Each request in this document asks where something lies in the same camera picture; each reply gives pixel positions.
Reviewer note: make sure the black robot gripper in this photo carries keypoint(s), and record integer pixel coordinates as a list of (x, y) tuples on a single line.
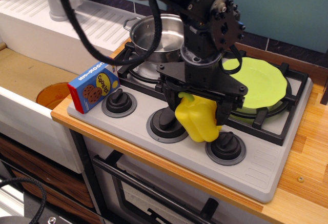
[(203, 77)]

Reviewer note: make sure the yellow toy bell pepper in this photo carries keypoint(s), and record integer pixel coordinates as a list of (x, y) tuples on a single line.
[(198, 116)]

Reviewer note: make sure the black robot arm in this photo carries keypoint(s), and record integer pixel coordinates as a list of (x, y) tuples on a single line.
[(210, 27)]

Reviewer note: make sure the middle black stove knob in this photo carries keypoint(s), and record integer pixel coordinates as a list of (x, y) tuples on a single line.
[(161, 129)]

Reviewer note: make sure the black stove knob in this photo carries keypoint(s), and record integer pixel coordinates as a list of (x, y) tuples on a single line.
[(227, 150), (119, 104), (161, 129)]

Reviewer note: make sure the right black stove knob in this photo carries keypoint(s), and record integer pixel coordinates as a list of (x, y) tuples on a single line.
[(227, 150)]

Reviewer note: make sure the light green plate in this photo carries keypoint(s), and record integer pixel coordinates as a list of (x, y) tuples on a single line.
[(265, 82)]

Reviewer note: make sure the grey toy stove top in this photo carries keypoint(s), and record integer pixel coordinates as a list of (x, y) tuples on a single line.
[(257, 176)]

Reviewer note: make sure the left black stove knob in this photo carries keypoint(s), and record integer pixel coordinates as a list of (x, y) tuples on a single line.
[(119, 104)]

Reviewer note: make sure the stainless steel pot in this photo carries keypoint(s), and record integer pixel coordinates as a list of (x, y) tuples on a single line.
[(142, 31)]

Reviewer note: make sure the left black burner grate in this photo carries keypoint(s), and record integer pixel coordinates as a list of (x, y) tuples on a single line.
[(144, 77)]

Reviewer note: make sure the black burner grate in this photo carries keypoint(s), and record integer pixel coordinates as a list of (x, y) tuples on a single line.
[(273, 123), (144, 77)]

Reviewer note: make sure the right black burner grate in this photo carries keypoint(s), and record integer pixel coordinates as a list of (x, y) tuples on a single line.
[(273, 123)]

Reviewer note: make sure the blue cookie box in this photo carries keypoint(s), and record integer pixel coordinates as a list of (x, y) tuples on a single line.
[(92, 86)]

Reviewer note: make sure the oven door window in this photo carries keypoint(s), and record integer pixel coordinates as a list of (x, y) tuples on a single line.
[(143, 209)]

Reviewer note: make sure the orange plastic bowl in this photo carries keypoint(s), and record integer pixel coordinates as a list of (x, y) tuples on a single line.
[(52, 95)]

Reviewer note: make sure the brown wooden drawer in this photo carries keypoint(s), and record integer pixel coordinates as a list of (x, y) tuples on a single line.
[(66, 190)]

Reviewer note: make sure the white toy sink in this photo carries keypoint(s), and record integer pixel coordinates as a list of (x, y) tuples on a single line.
[(36, 52)]

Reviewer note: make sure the black oven door handle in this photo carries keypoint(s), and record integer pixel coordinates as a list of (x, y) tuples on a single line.
[(109, 166)]

